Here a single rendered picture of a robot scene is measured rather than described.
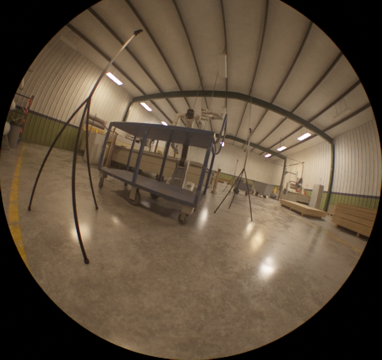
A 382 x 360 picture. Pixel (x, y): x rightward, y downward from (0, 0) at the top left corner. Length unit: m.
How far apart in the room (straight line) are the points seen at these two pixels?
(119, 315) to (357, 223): 4.56
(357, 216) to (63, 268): 4.92
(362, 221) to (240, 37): 7.09
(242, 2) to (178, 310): 6.15
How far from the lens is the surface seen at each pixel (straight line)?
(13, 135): 4.79
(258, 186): 8.84
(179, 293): 0.73
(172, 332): 0.63
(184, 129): 1.34
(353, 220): 4.51
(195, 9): 5.69
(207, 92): 8.42
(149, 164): 3.83
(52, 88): 8.16
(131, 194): 1.63
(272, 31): 5.89
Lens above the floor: 0.60
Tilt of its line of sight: 1 degrees up
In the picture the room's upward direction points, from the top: 14 degrees clockwise
